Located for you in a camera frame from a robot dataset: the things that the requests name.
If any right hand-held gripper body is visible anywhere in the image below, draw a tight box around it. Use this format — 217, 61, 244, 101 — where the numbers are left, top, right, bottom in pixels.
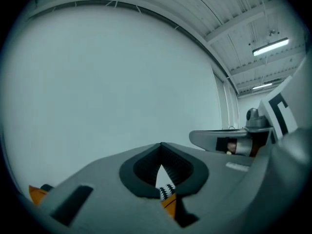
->
245, 55, 312, 145

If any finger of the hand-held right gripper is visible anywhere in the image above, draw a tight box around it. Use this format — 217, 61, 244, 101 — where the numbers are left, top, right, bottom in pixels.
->
189, 128, 253, 156

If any orange patterned cushion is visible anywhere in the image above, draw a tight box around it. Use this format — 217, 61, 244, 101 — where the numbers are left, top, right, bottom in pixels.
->
28, 183, 177, 219

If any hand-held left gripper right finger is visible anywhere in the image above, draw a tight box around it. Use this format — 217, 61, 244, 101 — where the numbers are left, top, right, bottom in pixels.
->
160, 142, 255, 229

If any long ceiling light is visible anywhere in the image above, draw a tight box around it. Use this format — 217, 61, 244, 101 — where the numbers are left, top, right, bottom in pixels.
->
252, 37, 290, 57
252, 82, 273, 90

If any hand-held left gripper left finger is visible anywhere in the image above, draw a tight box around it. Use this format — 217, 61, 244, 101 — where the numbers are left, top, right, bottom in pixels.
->
30, 142, 182, 234

